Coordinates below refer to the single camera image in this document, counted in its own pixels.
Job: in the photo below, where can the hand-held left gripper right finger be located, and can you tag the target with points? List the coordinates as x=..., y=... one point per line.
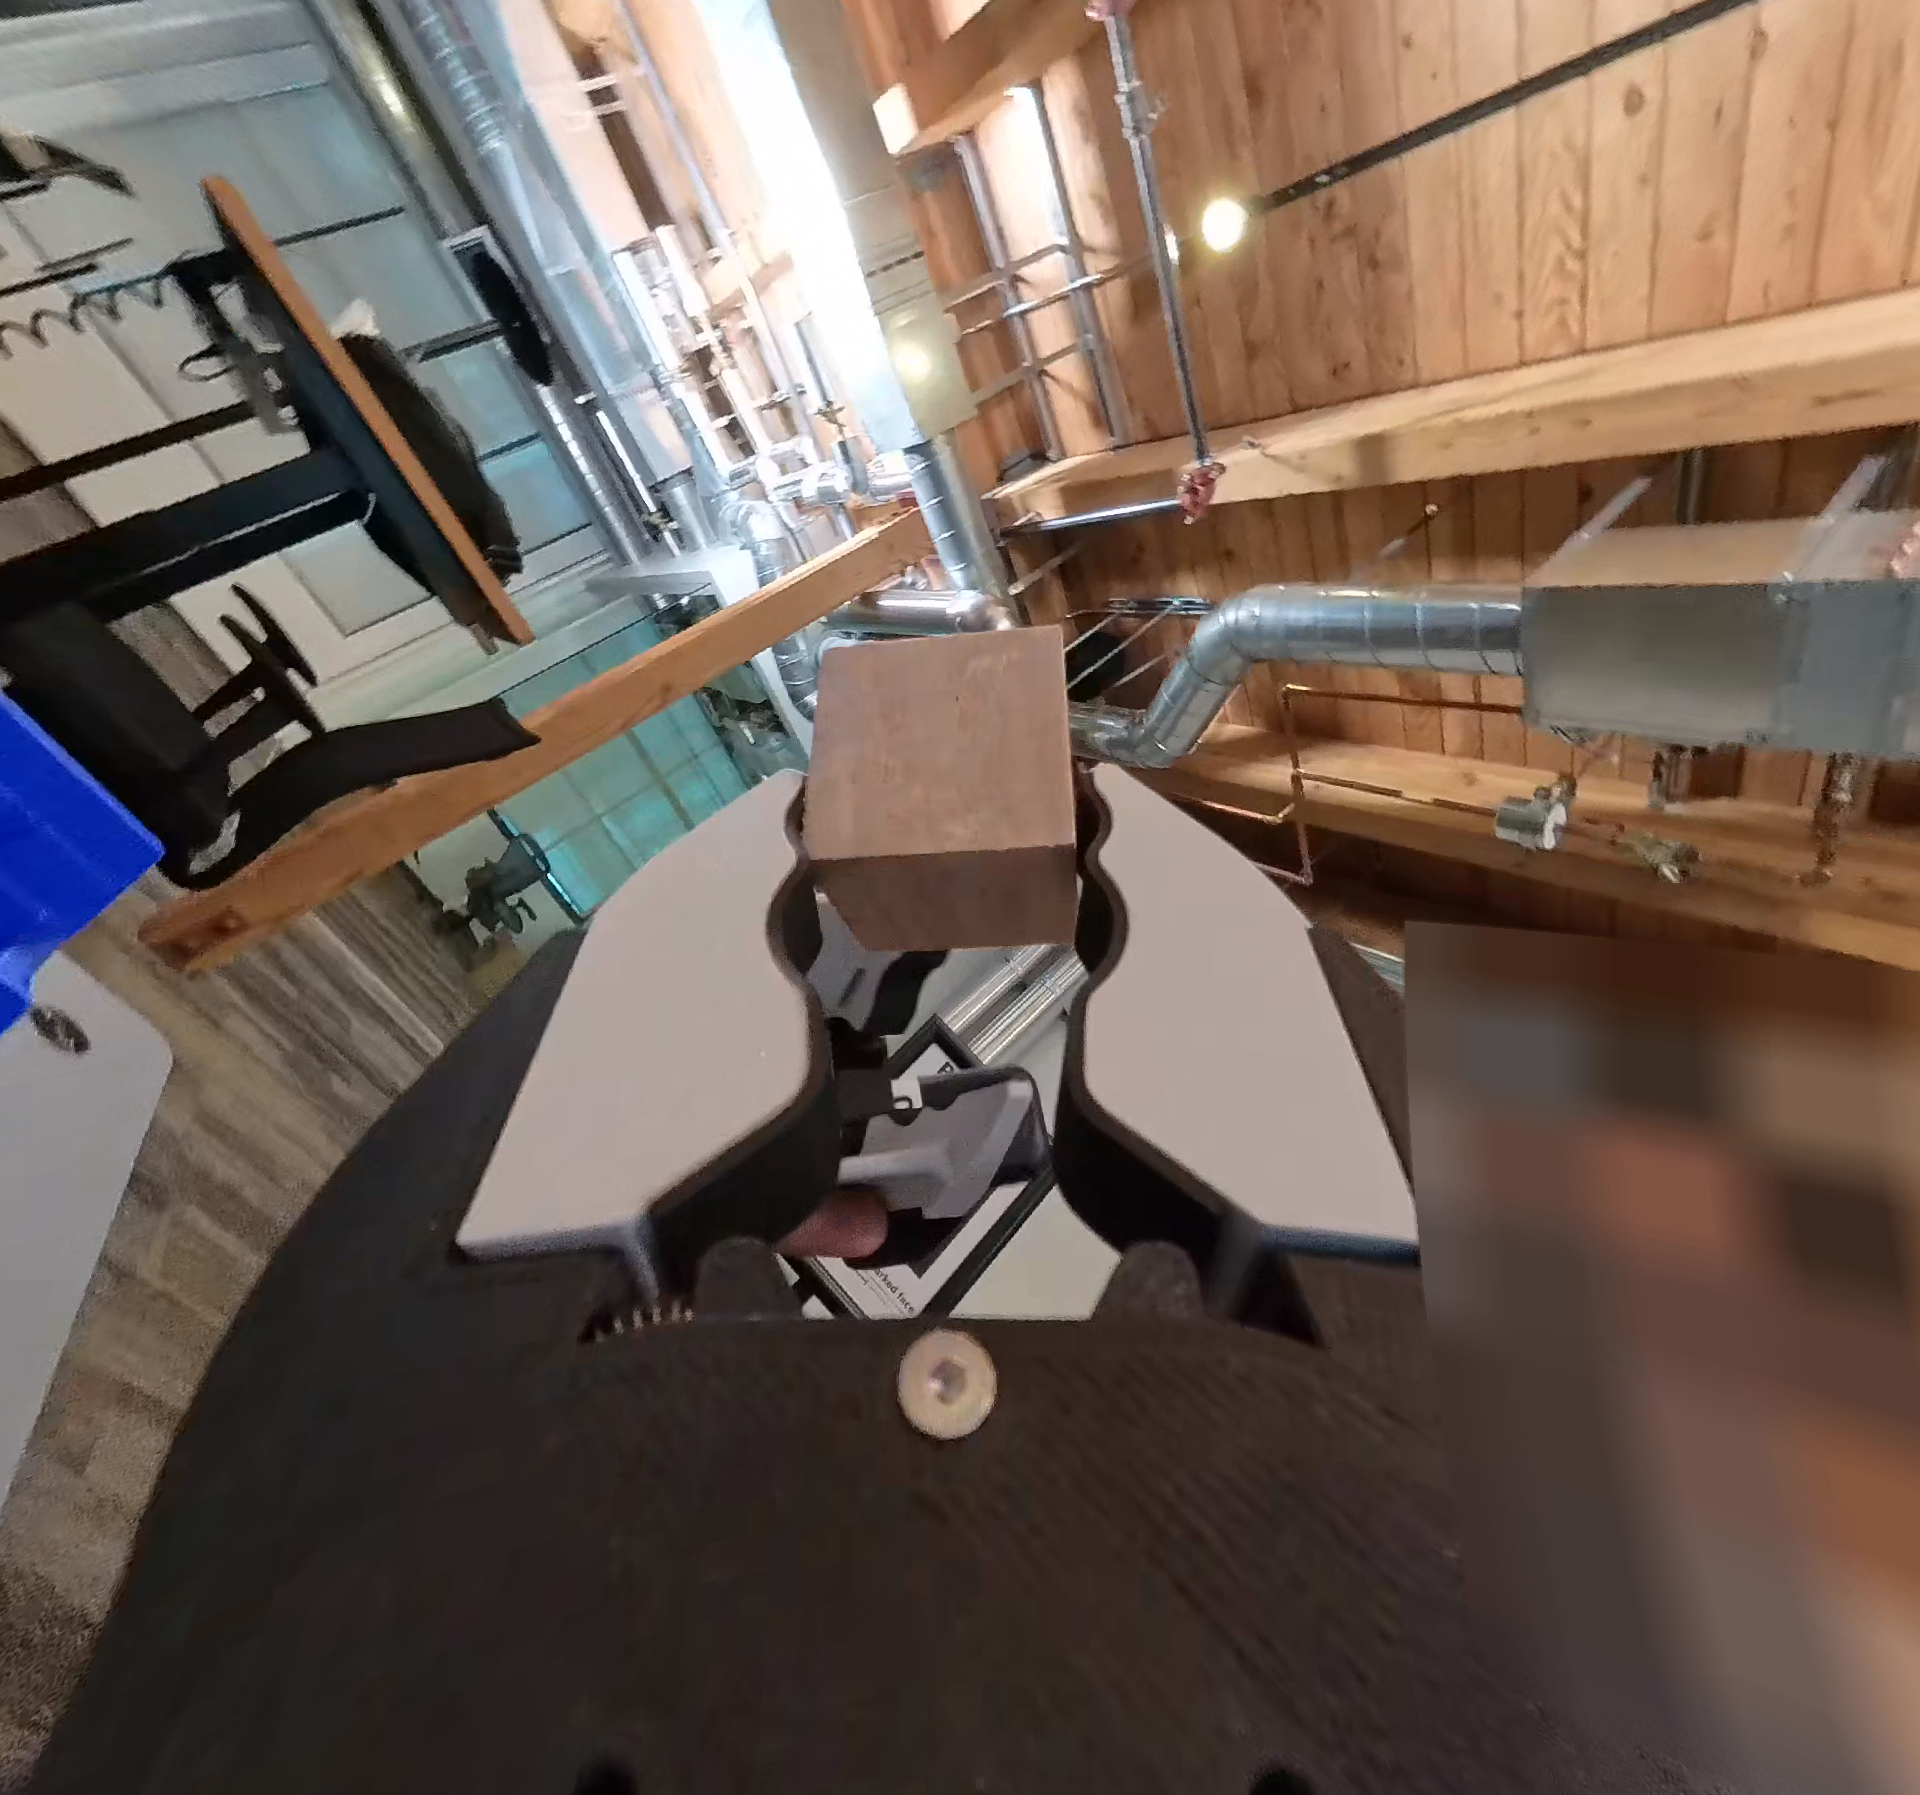
x=1245, y=1061

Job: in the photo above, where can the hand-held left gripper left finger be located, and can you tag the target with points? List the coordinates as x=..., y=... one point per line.
x=645, y=1061

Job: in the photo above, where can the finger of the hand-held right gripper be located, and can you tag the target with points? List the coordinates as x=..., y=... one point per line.
x=960, y=1150

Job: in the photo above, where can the wooden cube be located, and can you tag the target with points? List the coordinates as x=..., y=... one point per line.
x=946, y=775

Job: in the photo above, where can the blue plastic bin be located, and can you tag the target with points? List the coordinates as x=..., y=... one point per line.
x=61, y=836

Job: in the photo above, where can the round metal desk grommet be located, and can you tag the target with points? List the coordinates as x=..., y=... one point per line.
x=57, y=1031

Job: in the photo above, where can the person's right hand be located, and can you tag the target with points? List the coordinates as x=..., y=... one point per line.
x=838, y=1223

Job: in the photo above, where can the black bag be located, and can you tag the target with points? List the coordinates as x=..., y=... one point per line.
x=443, y=460

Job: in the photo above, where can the wooden top table black base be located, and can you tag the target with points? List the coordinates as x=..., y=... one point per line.
x=345, y=460

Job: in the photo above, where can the round ceiling spotlight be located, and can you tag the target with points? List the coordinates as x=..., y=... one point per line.
x=1221, y=222

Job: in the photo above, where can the silver elbow air duct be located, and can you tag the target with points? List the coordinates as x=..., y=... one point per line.
x=1350, y=626

